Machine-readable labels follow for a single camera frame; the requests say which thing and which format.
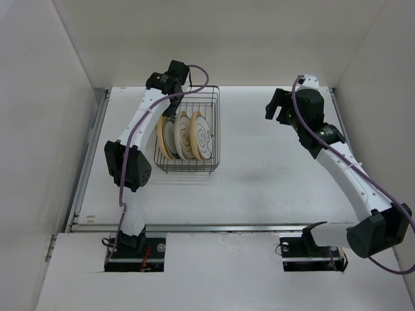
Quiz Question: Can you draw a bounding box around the white plate green lettered rim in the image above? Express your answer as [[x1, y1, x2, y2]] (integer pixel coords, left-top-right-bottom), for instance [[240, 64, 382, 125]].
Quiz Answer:
[[163, 117, 180, 159]]

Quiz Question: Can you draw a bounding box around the yellow plate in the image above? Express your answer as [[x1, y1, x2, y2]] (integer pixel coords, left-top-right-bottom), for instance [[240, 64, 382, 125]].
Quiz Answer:
[[157, 116, 174, 160]]

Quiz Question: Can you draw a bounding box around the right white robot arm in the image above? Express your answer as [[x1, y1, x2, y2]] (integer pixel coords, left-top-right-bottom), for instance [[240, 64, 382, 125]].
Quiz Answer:
[[265, 89, 411, 258]]

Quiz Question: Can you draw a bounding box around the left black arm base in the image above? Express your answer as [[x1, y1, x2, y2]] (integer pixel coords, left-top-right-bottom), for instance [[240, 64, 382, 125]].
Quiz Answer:
[[101, 231, 167, 273]]

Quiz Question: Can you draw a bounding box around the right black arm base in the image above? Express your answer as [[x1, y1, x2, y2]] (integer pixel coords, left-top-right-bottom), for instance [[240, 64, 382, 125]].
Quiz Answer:
[[278, 235, 349, 273]]

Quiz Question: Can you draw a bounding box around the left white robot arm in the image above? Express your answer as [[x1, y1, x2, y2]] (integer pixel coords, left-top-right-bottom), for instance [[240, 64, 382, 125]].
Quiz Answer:
[[104, 60, 190, 258]]

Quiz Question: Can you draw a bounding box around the yellow-backed white plate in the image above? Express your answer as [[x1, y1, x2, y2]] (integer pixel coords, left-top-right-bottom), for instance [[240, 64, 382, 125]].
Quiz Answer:
[[190, 111, 213, 161]]

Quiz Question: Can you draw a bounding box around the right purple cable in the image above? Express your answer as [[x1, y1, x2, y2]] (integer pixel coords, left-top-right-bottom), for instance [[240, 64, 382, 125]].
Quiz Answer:
[[291, 75, 415, 275]]

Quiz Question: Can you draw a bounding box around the purple cable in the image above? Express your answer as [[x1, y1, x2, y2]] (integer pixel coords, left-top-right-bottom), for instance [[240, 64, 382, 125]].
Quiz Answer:
[[291, 75, 415, 275], [106, 64, 209, 263]]

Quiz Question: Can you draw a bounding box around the cream plate green ring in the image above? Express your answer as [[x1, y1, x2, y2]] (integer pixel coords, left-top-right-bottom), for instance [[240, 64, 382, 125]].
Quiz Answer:
[[174, 110, 197, 161]]

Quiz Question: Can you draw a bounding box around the grey wire dish rack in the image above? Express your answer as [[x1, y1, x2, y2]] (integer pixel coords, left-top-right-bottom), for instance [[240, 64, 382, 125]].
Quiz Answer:
[[154, 86, 220, 174]]

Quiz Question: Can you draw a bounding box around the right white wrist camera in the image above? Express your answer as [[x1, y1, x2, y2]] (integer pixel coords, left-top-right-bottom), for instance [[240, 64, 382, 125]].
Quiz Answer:
[[298, 74, 320, 90]]

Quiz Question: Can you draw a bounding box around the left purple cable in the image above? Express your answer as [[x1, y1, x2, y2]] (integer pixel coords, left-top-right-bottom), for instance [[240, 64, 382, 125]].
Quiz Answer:
[[106, 64, 209, 263]]

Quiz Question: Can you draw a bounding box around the aluminium table rail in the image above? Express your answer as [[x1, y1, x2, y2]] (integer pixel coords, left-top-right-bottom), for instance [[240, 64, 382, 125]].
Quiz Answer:
[[69, 86, 356, 233]]

